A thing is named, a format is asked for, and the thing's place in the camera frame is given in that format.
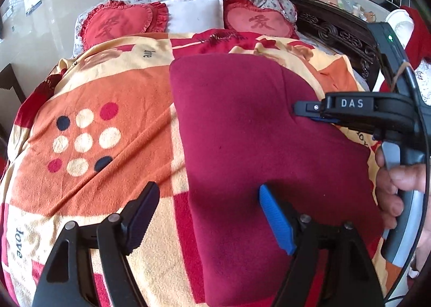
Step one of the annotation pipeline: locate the floral bed sheet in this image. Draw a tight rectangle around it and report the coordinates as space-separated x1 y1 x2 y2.
73 11 369 90

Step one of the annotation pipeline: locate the person's right hand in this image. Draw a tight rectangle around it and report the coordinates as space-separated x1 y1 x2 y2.
374 147 431 230

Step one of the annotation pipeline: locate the white pillow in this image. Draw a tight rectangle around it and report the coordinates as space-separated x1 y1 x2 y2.
162 0 225 33

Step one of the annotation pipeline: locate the dark wooden nightstand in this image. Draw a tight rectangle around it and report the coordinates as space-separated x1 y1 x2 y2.
0 64 27 106

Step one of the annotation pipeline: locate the maroon sweater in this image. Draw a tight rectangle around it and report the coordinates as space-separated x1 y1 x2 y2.
169 54 386 306

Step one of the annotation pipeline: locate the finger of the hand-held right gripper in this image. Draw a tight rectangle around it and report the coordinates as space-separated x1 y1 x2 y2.
293 100 339 123

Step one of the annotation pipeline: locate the printed orange red blanket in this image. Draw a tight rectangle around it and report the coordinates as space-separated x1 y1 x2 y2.
0 29 415 307

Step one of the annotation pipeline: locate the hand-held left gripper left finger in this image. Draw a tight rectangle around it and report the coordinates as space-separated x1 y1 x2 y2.
32 182 161 307

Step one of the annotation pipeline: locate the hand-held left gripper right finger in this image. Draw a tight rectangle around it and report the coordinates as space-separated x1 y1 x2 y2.
259 184 386 307

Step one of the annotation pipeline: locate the black cable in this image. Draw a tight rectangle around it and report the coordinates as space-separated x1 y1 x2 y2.
384 63 431 304

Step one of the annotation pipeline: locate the red and white cloth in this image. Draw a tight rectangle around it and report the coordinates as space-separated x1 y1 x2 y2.
380 6 431 106

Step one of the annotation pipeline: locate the red heart pillow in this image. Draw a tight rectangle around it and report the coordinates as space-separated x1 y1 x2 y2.
223 0 299 40
79 2 169 50

